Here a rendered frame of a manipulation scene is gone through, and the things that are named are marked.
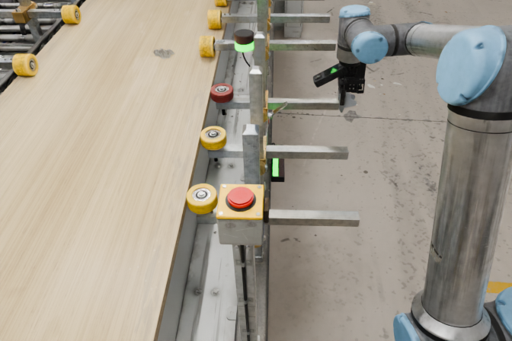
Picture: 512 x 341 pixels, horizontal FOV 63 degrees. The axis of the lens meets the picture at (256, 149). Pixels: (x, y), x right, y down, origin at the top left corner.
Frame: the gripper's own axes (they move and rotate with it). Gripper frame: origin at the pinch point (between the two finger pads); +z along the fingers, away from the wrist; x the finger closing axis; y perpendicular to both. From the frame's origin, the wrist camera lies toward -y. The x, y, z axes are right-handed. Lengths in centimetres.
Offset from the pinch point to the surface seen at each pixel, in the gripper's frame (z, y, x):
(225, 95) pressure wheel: -9.2, -39.5, -4.2
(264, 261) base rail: 12, -25, -56
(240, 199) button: -41, -25, -82
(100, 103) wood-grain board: -11, -81, -10
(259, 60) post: -23.4, -27.1, -6.3
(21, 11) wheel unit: -20, -136, 50
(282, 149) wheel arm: -3.1, -20.0, -25.9
